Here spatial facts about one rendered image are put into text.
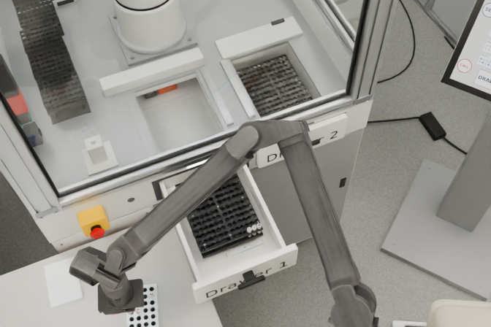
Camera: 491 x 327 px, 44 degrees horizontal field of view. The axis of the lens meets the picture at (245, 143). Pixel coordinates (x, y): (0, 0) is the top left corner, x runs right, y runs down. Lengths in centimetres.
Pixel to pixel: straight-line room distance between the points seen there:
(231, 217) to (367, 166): 124
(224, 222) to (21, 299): 61
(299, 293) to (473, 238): 76
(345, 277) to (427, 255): 150
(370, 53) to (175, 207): 71
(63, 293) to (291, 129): 91
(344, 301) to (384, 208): 161
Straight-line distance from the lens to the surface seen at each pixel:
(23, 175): 155
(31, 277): 188
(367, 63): 171
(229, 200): 171
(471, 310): 120
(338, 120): 184
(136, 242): 130
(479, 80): 193
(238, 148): 117
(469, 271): 270
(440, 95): 317
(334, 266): 120
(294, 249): 162
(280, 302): 255
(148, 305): 173
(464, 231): 276
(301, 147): 117
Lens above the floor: 241
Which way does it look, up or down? 57 degrees down
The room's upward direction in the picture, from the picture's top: 2 degrees counter-clockwise
